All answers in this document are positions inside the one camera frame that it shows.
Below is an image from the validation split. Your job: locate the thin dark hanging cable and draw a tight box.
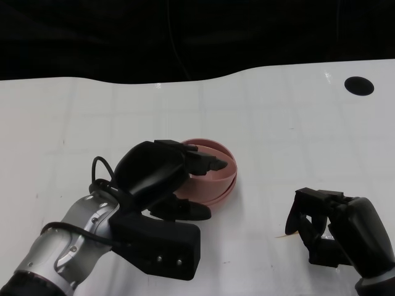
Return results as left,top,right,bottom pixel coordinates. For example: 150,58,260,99
167,0,189,83

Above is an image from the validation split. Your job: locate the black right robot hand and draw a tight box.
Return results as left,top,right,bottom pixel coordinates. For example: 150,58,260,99
284,187,388,278

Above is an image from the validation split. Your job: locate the pink plastic bowl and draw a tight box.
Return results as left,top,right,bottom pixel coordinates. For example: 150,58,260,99
209,181,238,207
200,175,238,204
180,138,238,198

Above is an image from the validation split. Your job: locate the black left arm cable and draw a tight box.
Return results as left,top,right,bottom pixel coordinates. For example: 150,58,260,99
41,156,130,248

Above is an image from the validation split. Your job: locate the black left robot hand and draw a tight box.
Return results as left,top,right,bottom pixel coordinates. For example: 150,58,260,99
114,139,229,222

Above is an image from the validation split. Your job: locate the black round table cable hole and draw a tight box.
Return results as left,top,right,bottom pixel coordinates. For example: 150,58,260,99
344,76,375,96

